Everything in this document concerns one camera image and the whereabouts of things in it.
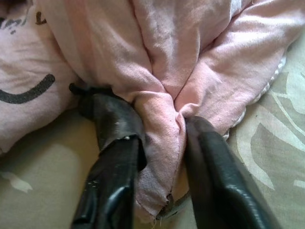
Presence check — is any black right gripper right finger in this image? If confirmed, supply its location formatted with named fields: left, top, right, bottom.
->
left=183, top=115, right=283, bottom=229

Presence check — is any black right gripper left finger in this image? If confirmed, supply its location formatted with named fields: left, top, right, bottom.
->
left=68, top=82, right=147, bottom=229

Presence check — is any pink cartoon print blanket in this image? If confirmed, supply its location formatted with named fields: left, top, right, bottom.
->
left=0, top=0, right=305, bottom=220

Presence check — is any beige patterned bed sheet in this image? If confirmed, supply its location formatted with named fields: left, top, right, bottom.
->
left=0, top=38, right=305, bottom=229

